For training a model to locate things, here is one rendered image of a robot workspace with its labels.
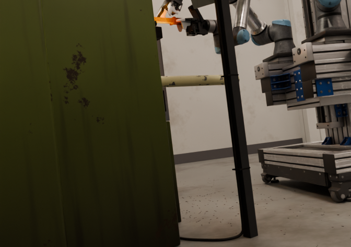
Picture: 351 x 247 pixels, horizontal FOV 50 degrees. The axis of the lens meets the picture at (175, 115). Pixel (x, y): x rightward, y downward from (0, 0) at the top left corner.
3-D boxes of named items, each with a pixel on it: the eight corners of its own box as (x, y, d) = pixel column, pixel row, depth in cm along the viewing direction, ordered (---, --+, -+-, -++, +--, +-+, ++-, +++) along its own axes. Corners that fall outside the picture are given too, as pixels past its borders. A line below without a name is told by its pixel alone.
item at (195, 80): (233, 85, 175) (232, 74, 176) (241, 84, 171) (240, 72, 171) (151, 89, 151) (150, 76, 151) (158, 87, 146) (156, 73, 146)
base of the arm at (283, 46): (290, 56, 254) (288, 42, 254) (302, 51, 239) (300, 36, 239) (269, 58, 250) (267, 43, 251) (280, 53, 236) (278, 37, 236)
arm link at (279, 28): (287, 36, 236) (284, 15, 237) (268, 42, 246) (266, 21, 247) (296, 38, 245) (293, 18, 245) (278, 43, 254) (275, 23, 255)
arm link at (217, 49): (227, 49, 212) (225, 30, 212) (212, 54, 219) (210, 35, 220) (236, 50, 217) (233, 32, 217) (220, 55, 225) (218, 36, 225)
